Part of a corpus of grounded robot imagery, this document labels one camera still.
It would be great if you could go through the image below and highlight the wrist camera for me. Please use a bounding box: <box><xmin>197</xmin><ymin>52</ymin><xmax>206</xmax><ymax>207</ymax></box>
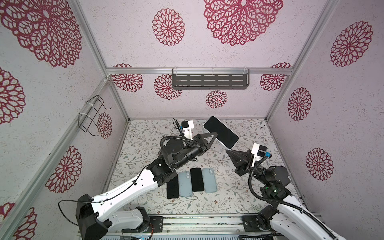
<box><xmin>181</xmin><ymin>120</ymin><xmax>194</xmax><ymax>140</ymax></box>
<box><xmin>251</xmin><ymin>143</ymin><xmax>272</xmax><ymax>168</ymax></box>

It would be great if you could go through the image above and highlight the light blue phone case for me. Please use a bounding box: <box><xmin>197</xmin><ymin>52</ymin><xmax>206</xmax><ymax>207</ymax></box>
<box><xmin>202</xmin><ymin>168</ymin><xmax>218</xmax><ymax>193</ymax></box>
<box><xmin>178</xmin><ymin>172</ymin><xmax>193</xmax><ymax>198</ymax></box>

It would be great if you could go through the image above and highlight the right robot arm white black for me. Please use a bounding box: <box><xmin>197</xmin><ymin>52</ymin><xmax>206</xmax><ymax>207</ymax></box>
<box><xmin>226</xmin><ymin>150</ymin><xmax>343</xmax><ymax>240</ymax></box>

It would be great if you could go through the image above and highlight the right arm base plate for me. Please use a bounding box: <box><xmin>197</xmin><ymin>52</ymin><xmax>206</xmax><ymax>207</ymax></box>
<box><xmin>241</xmin><ymin>215</ymin><xmax>271</xmax><ymax>232</ymax></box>

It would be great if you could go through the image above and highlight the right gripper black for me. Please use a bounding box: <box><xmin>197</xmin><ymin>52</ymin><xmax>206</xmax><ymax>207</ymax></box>
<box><xmin>229</xmin><ymin>150</ymin><xmax>270</xmax><ymax>189</ymax></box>

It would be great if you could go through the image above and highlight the dark metal wall shelf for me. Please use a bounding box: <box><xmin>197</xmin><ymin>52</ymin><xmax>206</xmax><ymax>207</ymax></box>
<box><xmin>171</xmin><ymin>69</ymin><xmax>250</xmax><ymax>90</ymax></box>

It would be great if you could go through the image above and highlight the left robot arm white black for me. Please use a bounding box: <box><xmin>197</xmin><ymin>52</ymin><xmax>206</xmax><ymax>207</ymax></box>
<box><xmin>76</xmin><ymin>132</ymin><xmax>218</xmax><ymax>240</ymax></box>

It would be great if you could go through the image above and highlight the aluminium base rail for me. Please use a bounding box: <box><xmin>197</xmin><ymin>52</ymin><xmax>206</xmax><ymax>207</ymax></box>
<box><xmin>105</xmin><ymin>211</ymin><xmax>268</xmax><ymax>236</ymax></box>

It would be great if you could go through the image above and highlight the black phone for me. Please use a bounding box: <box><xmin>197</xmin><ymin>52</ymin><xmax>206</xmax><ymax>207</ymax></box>
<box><xmin>167</xmin><ymin>176</ymin><xmax>180</xmax><ymax>199</ymax></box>

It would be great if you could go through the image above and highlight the black wire wall rack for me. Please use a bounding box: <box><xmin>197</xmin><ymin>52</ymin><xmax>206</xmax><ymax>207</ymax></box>
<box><xmin>78</xmin><ymin>95</ymin><xmax>113</xmax><ymax>139</ymax></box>

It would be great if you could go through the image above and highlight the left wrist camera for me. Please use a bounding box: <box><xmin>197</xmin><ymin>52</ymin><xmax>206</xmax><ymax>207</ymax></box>
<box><xmin>181</xmin><ymin>120</ymin><xmax>194</xmax><ymax>140</ymax></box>

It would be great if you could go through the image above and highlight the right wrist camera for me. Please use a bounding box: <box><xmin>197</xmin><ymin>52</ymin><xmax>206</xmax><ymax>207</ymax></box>
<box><xmin>251</xmin><ymin>143</ymin><xmax>272</xmax><ymax>168</ymax></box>

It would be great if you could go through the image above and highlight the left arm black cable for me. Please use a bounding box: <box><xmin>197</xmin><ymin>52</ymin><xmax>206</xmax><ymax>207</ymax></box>
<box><xmin>57</xmin><ymin>164</ymin><xmax>151</xmax><ymax>227</ymax></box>

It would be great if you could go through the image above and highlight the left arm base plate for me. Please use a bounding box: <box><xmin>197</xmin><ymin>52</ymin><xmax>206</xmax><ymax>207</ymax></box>
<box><xmin>121</xmin><ymin>215</ymin><xmax>164</xmax><ymax>234</ymax></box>

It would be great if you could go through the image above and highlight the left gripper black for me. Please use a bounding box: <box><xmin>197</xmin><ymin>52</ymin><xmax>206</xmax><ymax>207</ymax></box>
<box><xmin>173</xmin><ymin>132</ymin><xmax>217</xmax><ymax>171</ymax></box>

